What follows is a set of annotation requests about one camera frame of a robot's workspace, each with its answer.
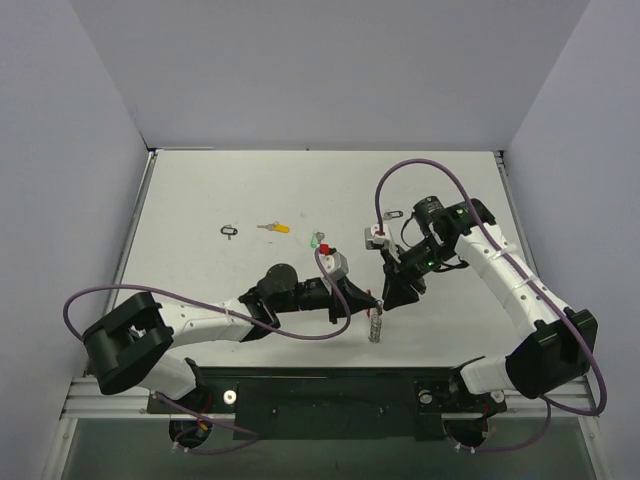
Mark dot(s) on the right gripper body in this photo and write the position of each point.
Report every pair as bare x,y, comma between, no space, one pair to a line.
403,275

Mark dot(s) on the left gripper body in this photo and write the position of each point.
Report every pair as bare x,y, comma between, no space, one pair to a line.
338,299

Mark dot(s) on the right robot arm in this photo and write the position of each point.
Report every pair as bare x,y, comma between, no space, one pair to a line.
556,341

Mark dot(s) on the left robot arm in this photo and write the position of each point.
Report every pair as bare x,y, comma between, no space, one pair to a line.
132,345

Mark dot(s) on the key with clear black tag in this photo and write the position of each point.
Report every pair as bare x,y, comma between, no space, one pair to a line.
392,214

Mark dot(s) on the key with green tag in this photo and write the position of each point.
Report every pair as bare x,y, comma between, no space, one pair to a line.
317,239

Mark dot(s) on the key with yellow tag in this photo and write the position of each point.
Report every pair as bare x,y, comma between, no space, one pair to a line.
275,227

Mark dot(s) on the key with black outlined tag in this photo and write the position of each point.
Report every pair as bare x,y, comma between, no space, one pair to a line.
229,231

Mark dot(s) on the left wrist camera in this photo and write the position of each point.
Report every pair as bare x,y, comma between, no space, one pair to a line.
333,262

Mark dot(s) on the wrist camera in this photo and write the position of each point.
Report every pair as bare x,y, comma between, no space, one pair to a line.
333,262
378,237

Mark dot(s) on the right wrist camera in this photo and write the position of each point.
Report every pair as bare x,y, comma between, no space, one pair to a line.
378,237

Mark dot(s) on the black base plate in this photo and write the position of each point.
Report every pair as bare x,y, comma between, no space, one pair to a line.
346,403

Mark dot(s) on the aluminium front rail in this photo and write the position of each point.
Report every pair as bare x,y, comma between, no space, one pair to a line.
85,401

